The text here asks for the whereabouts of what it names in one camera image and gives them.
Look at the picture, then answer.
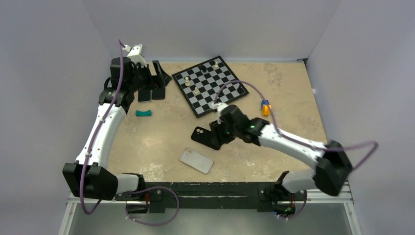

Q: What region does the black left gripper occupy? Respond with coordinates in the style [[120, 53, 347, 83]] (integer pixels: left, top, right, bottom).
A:
[[127, 60, 171, 93]]

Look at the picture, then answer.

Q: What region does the black phone case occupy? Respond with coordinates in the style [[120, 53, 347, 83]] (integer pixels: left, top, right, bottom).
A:
[[190, 126, 222, 150]]

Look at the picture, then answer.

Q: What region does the white phone case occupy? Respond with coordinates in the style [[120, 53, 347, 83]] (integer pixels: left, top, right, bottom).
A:
[[179, 147, 214, 174]]

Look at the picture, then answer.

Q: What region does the black smartphone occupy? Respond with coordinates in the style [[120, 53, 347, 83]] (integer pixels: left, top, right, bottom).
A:
[[151, 88, 165, 100]]

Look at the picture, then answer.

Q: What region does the phone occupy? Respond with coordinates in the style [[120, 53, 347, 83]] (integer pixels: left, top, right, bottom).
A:
[[138, 90, 152, 103]]

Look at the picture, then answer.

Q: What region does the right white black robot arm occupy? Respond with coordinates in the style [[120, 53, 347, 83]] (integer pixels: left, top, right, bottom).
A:
[[212, 102, 353, 199]]

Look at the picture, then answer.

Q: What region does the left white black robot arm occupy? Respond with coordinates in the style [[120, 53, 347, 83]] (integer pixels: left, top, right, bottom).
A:
[[63, 57, 172, 200]]

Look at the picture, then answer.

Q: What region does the black white chessboard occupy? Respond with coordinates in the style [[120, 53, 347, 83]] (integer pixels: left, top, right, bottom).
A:
[[172, 56, 238, 118]]

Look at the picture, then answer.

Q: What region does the teal arch block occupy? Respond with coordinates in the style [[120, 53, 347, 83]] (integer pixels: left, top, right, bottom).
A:
[[135, 110, 152, 117]]

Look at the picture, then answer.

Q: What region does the yellow toy block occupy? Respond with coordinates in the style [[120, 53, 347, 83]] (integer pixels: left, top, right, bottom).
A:
[[261, 104, 272, 117]]

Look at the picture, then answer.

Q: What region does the blue toy block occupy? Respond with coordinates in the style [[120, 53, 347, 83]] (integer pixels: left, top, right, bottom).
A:
[[261, 100, 270, 107]]

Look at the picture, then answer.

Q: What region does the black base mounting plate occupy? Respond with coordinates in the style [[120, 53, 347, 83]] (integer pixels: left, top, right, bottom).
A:
[[115, 182, 307, 214]]

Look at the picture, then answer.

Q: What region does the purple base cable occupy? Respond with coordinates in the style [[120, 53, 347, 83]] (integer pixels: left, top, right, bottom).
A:
[[124, 186, 180, 227]]

